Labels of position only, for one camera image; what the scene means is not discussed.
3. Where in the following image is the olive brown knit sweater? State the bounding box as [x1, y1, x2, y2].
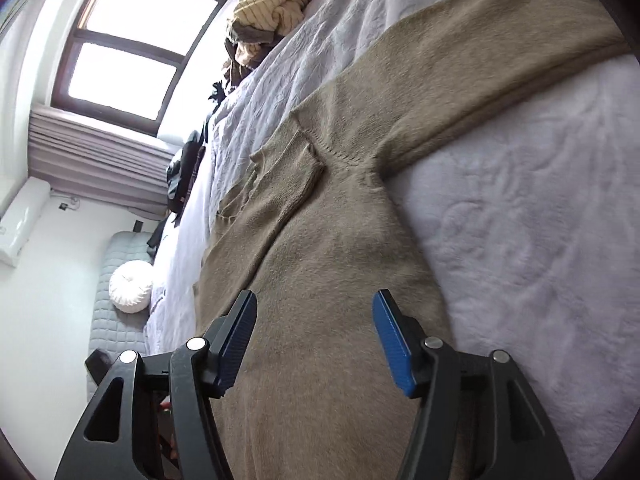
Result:
[196, 0, 628, 479]

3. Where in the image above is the dark framed window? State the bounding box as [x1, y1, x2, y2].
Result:
[51, 0, 227, 136]

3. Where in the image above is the grey quilted headboard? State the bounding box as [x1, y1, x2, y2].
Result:
[85, 231, 152, 396]

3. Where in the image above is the white air conditioner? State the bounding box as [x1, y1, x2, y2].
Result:
[0, 177, 51, 268]

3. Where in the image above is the round white pleated cushion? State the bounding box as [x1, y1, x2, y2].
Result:
[107, 260, 153, 314]

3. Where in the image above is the lavender fleece blanket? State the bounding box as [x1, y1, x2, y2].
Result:
[144, 0, 639, 479]

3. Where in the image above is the grey striped curtain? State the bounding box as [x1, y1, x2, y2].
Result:
[27, 104, 178, 219]

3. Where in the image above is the yellow striped clothes pile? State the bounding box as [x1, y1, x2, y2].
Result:
[222, 0, 311, 92]

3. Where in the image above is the black garment on bed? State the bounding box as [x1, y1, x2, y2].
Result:
[146, 81, 227, 258]

